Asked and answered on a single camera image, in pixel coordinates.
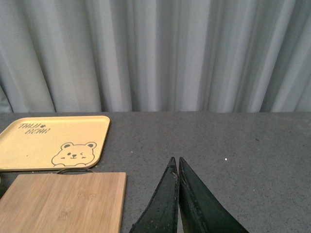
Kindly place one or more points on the bamboo cutting board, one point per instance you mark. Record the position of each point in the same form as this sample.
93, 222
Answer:
54, 203

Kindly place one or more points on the yellow bear tray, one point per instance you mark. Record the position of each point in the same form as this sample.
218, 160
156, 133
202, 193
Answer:
50, 143

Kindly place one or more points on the black metal board handle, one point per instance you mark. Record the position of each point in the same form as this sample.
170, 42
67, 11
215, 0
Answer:
72, 170

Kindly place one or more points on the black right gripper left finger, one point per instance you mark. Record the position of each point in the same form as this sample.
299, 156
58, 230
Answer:
161, 213

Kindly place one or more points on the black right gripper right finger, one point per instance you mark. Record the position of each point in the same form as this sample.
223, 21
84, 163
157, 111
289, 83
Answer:
200, 210

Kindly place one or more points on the grey curtain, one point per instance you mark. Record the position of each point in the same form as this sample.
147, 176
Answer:
155, 55

